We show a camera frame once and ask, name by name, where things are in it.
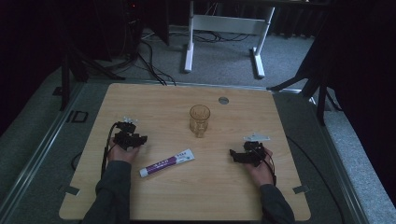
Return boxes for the black tripod stand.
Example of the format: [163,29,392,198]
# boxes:
[51,43,126,112]
[266,59,344,127]

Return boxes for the cables under white desk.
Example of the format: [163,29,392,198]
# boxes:
[167,29,250,44]

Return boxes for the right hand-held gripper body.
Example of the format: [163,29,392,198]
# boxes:
[243,133,271,168]

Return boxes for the thin black floor cable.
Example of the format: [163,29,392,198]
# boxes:
[285,135,347,224]

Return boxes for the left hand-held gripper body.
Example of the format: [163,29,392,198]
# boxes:
[113,116,145,152]

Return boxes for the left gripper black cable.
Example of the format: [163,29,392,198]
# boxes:
[100,122,121,180]

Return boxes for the purple and white toothpaste tube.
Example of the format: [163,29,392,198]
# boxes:
[138,148,196,178]

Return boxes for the person's left hand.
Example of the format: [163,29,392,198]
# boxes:
[106,143,141,164]

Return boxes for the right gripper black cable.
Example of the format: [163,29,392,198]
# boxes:
[261,148,278,188]

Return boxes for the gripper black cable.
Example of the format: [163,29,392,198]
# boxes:
[100,122,121,180]
[261,148,278,188]

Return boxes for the black floor cables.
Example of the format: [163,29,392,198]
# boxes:
[135,39,177,87]

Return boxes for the black upright panel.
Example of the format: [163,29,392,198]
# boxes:
[146,0,171,47]

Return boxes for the clear drinking glass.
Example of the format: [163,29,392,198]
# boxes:
[189,104,212,139]

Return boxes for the white desk frame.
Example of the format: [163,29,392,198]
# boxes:
[183,0,276,79]

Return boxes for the aluminium floor rail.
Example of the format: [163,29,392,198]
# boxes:
[0,81,86,217]

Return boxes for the person's right hand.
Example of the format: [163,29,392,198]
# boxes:
[243,147,276,189]

